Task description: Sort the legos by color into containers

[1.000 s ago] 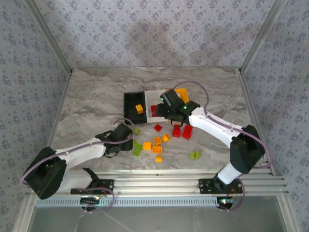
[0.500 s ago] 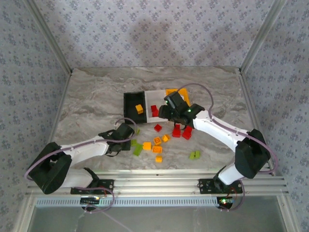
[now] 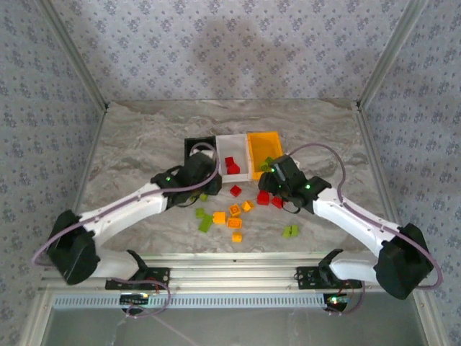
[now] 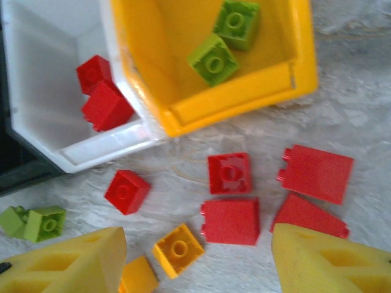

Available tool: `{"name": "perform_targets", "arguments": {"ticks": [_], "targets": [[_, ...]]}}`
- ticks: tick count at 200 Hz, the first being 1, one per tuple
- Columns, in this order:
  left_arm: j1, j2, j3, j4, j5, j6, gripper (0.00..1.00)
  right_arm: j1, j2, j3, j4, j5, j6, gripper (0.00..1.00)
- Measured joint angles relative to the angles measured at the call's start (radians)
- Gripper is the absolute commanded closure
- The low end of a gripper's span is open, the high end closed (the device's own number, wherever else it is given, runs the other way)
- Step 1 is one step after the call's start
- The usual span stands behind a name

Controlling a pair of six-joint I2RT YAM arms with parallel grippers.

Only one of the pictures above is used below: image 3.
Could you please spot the red lego brick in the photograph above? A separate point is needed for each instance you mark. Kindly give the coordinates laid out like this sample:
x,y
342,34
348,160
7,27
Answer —
x,y
276,202
263,198
229,160
233,168
235,190

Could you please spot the white plastic bin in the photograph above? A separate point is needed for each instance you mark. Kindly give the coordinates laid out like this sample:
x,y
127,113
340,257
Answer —
x,y
237,176

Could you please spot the black plastic bin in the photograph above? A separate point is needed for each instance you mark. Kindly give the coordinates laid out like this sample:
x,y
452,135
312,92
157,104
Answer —
x,y
189,147

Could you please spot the yellow lego brick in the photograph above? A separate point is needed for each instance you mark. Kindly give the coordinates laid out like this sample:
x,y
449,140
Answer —
x,y
247,205
237,236
219,217

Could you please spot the orange lego brick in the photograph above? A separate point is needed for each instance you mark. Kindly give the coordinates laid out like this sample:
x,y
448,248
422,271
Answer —
x,y
234,223
235,209

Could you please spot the long green lego brick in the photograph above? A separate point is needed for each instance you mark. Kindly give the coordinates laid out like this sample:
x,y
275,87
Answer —
x,y
206,222

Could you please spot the orange plastic bin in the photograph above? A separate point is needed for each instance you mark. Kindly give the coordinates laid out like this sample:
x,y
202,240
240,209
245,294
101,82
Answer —
x,y
263,144

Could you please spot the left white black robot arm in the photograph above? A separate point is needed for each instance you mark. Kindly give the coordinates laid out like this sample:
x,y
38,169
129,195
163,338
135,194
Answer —
x,y
119,212

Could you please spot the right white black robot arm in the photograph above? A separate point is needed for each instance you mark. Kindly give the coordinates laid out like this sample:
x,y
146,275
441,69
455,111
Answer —
x,y
345,216

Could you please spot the black circuit board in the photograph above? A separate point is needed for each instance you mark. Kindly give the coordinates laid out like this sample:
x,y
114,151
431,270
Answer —
x,y
135,298
336,301

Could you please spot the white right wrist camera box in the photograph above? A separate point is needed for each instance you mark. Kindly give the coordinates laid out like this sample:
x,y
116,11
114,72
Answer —
x,y
294,163

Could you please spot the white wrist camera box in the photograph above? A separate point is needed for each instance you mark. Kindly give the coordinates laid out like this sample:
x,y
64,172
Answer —
x,y
294,163
206,154

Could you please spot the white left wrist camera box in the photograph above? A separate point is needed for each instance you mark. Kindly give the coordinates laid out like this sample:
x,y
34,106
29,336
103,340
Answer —
x,y
206,154

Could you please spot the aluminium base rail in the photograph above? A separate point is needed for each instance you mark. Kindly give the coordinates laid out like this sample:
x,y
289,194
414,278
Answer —
x,y
234,275

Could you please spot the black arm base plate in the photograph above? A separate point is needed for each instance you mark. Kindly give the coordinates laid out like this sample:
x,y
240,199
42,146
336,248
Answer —
x,y
162,277
304,279

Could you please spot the aluminium frame post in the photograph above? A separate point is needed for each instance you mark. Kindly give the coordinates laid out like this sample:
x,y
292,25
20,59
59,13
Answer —
x,y
76,54
388,54

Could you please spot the aluminium frame leg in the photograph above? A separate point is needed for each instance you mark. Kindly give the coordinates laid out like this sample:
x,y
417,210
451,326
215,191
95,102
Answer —
x,y
430,320
34,320

